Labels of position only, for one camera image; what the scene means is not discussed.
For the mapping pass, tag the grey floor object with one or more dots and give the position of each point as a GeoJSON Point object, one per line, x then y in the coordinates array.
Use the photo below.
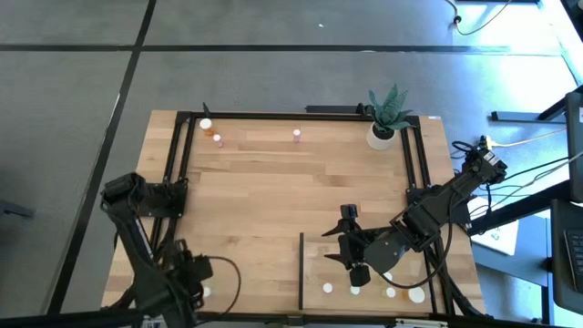
{"type": "Point", "coordinates": [13, 210]}

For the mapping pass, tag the black aluminium table frame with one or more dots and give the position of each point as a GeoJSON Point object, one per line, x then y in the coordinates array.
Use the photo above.
{"type": "Point", "coordinates": [273, 116]}

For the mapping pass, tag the green plant white pot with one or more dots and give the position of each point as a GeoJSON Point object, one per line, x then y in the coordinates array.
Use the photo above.
{"type": "Point", "coordinates": [387, 118]}

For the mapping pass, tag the white box with logo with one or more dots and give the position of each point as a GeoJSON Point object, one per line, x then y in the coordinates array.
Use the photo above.
{"type": "Point", "coordinates": [498, 237]}

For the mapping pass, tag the black monitor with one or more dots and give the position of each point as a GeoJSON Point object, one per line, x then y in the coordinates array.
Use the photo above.
{"type": "Point", "coordinates": [575, 146]}

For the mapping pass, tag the black stand leg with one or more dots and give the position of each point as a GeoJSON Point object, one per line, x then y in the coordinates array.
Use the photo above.
{"type": "Point", "coordinates": [514, 116]}

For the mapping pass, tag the black diagonal stand bar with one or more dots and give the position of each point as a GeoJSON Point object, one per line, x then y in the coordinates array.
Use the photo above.
{"type": "Point", "coordinates": [524, 207]}

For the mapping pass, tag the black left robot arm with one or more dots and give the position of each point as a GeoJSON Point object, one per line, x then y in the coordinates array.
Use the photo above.
{"type": "Point", "coordinates": [136, 237]}

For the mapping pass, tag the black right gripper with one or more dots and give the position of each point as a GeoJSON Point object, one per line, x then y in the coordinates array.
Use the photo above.
{"type": "Point", "coordinates": [382, 250]}

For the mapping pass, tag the small black post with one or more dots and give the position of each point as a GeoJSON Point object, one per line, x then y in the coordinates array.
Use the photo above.
{"type": "Point", "coordinates": [206, 110]}

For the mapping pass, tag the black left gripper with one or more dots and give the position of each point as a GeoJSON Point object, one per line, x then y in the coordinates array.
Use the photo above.
{"type": "Point", "coordinates": [191, 273]}

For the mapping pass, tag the large orange medicine bottle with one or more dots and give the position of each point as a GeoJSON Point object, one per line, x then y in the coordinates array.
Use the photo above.
{"type": "Point", "coordinates": [205, 124]}
{"type": "Point", "coordinates": [416, 294]}

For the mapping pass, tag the black keyboard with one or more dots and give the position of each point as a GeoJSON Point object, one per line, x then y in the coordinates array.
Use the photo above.
{"type": "Point", "coordinates": [569, 255]}

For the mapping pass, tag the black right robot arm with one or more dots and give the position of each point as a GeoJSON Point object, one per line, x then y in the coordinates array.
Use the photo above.
{"type": "Point", "coordinates": [437, 205]}

